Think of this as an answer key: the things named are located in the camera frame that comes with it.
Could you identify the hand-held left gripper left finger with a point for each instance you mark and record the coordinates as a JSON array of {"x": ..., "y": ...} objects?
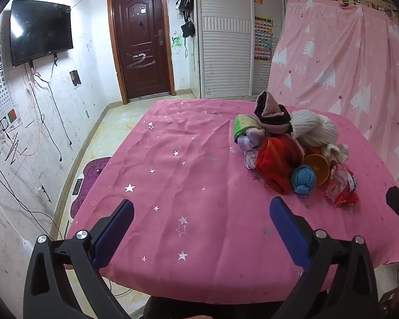
[{"x": 114, "y": 236}]

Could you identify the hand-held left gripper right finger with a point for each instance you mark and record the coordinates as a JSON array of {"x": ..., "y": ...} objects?
[{"x": 291, "y": 236}]

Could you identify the blue knit ball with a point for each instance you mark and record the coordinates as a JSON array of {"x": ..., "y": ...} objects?
[{"x": 302, "y": 179}]

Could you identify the orange plastic cup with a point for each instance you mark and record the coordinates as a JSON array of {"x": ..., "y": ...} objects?
[{"x": 316, "y": 169}]

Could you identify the red snack packet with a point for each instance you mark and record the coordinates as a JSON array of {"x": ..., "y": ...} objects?
[{"x": 340, "y": 189}]

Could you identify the purple floor exercise plate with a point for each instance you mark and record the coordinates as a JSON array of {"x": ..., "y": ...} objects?
[{"x": 93, "y": 172}]

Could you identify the red cloth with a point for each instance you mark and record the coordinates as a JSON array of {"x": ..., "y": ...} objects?
[{"x": 276, "y": 162}]

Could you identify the pink starred tablecloth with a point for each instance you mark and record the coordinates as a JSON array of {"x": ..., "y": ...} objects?
[{"x": 193, "y": 179}]

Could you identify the lavender cloth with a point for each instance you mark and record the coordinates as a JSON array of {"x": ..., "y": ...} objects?
[{"x": 249, "y": 141}]

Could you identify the white knit hat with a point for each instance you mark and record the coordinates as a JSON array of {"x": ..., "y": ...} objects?
[{"x": 314, "y": 129}]

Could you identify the green cloth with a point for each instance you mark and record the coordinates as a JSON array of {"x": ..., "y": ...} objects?
[{"x": 242, "y": 124}]

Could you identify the brown pink knit hat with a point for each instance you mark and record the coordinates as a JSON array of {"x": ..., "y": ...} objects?
[{"x": 269, "y": 113}]

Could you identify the pink tree print curtain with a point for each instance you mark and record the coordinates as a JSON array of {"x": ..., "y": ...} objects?
[{"x": 335, "y": 56}]

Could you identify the white louvered wardrobe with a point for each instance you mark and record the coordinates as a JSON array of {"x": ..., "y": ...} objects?
[{"x": 219, "y": 56}]

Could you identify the dark brown door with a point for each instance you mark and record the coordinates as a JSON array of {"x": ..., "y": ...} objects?
[{"x": 141, "y": 40}]

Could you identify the colourful chart poster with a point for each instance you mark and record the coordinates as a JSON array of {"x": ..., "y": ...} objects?
[{"x": 263, "y": 38}]

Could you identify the small black handbag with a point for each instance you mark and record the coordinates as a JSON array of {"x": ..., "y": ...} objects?
[{"x": 188, "y": 30}]

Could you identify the red green wall sticker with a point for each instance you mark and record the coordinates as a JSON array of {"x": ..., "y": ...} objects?
[{"x": 12, "y": 116}]

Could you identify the open wall box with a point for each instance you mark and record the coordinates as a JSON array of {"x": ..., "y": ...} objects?
[{"x": 75, "y": 79}]

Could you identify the black wall television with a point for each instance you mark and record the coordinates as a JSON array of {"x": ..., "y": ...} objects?
[{"x": 40, "y": 31}]

